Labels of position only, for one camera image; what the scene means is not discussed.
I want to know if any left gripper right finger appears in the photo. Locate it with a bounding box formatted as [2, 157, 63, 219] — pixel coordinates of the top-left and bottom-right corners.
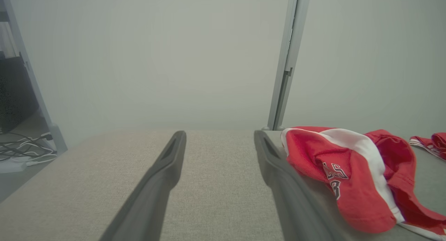
[253, 130, 349, 241]

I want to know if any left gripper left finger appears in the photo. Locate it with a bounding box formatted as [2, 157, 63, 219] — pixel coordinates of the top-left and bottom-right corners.
[99, 130, 187, 241]

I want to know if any red and white jersey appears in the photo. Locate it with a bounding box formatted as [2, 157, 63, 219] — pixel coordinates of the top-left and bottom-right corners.
[280, 126, 446, 241]

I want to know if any red basketball jersey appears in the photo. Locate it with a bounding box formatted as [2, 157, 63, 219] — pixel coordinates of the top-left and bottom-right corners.
[409, 132, 446, 162]

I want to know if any white power strip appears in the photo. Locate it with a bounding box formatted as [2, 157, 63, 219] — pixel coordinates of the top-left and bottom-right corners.
[0, 156, 29, 174]

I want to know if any black cabinet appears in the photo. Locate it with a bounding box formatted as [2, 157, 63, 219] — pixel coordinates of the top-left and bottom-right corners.
[0, 53, 39, 133]

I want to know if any grey metal frame leg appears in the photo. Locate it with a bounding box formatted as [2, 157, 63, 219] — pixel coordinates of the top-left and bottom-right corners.
[0, 0, 68, 154]

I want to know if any white floor cable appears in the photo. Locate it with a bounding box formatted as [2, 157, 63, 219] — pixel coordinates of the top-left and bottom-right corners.
[0, 133, 58, 166]

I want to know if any black floor cable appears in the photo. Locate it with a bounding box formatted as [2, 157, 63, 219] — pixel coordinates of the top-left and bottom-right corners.
[0, 131, 58, 161]

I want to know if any grey partition post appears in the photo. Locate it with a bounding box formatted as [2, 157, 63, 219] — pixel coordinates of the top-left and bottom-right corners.
[274, 0, 312, 131]
[267, 0, 300, 131]

